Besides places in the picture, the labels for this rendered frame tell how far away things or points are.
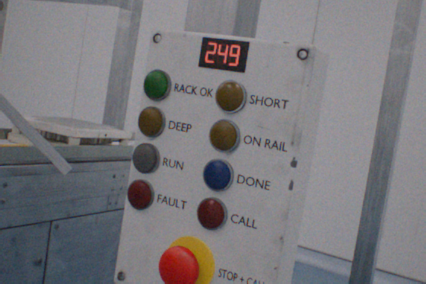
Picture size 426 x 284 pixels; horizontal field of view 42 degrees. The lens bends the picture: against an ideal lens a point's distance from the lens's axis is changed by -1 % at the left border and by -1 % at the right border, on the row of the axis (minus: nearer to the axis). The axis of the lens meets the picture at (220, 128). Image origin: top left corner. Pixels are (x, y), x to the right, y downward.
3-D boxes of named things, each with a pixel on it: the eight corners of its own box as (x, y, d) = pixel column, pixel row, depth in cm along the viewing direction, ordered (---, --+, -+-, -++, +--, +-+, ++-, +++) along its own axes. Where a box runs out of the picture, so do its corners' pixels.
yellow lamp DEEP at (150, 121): (157, 138, 53) (162, 109, 53) (134, 133, 54) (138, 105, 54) (162, 138, 54) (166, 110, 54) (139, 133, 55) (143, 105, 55)
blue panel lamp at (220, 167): (226, 193, 50) (231, 163, 50) (199, 186, 51) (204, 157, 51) (230, 193, 50) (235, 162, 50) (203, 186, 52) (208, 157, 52)
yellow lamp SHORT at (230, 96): (239, 113, 49) (244, 82, 49) (211, 109, 51) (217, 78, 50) (243, 113, 50) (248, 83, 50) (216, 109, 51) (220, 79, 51)
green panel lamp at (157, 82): (163, 100, 53) (168, 71, 53) (140, 97, 54) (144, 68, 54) (168, 101, 54) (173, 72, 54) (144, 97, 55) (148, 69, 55)
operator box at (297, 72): (265, 339, 49) (315, 44, 47) (112, 283, 56) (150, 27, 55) (288, 320, 54) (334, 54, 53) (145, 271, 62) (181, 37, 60)
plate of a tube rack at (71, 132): (75, 138, 144) (76, 130, 144) (9, 122, 155) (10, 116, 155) (131, 138, 166) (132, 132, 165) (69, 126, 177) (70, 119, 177)
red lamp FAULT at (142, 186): (146, 212, 54) (151, 183, 53) (123, 205, 55) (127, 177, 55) (151, 211, 54) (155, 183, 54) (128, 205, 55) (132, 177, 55)
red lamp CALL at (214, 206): (220, 233, 50) (224, 202, 50) (193, 225, 51) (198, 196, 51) (224, 231, 51) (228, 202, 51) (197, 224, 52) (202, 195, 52)
